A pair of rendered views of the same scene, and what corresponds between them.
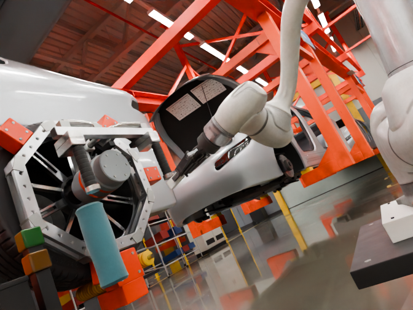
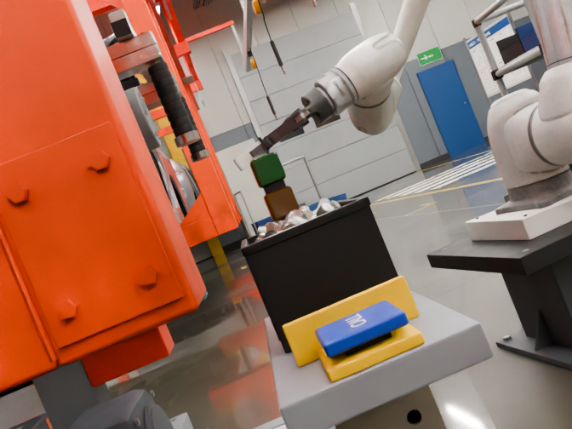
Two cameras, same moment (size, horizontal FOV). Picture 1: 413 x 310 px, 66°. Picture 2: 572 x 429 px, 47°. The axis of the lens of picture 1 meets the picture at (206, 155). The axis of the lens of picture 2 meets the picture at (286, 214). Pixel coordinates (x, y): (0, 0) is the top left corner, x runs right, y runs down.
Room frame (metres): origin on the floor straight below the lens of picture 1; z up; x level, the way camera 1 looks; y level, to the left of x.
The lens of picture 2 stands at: (-0.10, 0.94, 0.60)
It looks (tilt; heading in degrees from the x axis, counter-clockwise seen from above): 1 degrees down; 324
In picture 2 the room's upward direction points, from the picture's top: 22 degrees counter-clockwise
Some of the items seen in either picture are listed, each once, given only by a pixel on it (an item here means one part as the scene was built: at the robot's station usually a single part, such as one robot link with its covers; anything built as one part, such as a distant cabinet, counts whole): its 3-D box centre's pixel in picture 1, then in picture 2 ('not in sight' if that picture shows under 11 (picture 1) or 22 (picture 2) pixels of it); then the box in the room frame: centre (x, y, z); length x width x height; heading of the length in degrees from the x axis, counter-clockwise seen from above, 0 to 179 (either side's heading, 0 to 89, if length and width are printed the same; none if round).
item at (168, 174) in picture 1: (161, 160); (188, 127); (1.20, 0.17, 0.83); 0.04 x 0.04 x 0.16
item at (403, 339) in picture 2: not in sight; (367, 346); (0.33, 0.60, 0.46); 0.08 x 0.08 x 0.01; 57
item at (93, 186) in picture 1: (85, 168); (172, 101); (0.91, 0.35, 0.83); 0.04 x 0.04 x 0.16
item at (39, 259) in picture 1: (36, 262); (281, 203); (0.64, 0.41, 0.59); 0.04 x 0.04 x 0.04; 57
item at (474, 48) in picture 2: not in sight; (506, 80); (6.15, -8.61, 0.98); 1.50 x 0.50 x 1.95; 155
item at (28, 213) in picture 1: (90, 185); not in sight; (1.18, 0.46, 0.85); 0.54 x 0.07 x 0.54; 147
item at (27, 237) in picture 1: (29, 239); (267, 170); (0.64, 0.41, 0.64); 0.04 x 0.04 x 0.04; 57
